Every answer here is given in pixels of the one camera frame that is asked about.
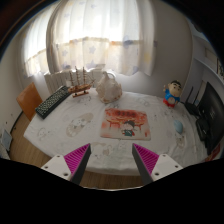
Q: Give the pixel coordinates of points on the cartoon boy clock figurine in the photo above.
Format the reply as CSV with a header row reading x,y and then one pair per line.
x,y
172,95

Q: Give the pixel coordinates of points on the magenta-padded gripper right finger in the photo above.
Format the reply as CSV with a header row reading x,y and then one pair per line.
x,y
146,159

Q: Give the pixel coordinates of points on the white printed tablecloth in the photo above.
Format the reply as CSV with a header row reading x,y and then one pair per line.
x,y
83,140

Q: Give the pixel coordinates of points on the white wall shelf unit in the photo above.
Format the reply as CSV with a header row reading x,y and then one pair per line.
x,y
208,56

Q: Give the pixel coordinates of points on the black monitor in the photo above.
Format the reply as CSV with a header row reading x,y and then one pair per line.
x,y
213,116

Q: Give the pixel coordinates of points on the brown wooden chair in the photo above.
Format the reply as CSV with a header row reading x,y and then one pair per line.
x,y
29,100

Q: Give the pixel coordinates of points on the white star print curtain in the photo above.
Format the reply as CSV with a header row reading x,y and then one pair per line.
x,y
100,36

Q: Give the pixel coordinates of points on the light blue computer mouse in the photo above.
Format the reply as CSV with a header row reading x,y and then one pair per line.
x,y
178,127

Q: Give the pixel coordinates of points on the black keyboard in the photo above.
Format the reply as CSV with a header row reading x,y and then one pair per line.
x,y
52,101

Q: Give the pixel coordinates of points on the red paper packet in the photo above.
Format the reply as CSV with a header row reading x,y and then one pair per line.
x,y
213,155

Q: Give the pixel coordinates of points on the wooden model sailing ship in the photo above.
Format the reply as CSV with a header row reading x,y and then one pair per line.
x,y
80,88

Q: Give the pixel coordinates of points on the black router with antennas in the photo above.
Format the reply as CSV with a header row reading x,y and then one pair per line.
x,y
192,108

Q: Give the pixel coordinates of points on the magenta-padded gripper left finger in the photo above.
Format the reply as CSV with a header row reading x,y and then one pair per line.
x,y
77,159

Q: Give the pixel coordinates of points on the black box device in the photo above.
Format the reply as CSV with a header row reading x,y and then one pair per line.
x,y
202,129

